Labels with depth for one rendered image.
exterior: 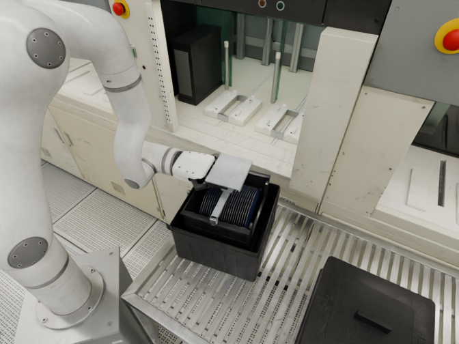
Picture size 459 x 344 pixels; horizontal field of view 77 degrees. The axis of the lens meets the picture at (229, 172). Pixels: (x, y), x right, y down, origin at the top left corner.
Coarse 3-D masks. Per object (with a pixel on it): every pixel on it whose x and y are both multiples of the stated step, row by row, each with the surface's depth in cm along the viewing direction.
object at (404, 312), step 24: (336, 264) 83; (336, 288) 78; (360, 288) 78; (384, 288) 78; (312, 312) 74; (336, 312) 74; (360, 312) 71; (384, 312) 74; (408, 312) 74; (432, 312) 74; (312, 336) 70; (336, 336) 70; (360, 336) 70; (384, 336) 70; (408, 336) 70; (432, 336) 70
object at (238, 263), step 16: (192, 192) 95; (272, 192) 99; (272, 208) 105; (176, 224) 89; (272, 224) 101; (176, 240) 89; (192, 240) 85; (208, 240) 82; (256, 240) 97; (192, 256) 92; (208, 256) 88; (224, 256) 85; (240, 256) 81; (256, 256) 79; (240, 272) 88; (256, 272) 86
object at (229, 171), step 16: (224, 160) 82; (240, 160) 82; (208, 176) 78; (224, 176) 78; (240, 176) 78; (256, 176) 92; (224, 192) 84; (192, 208) 88; (192, 224) 85; (208, 224) 82; (224, 224) 78; (256, 224) 87; (224, 240) 85; (240, 240) 82
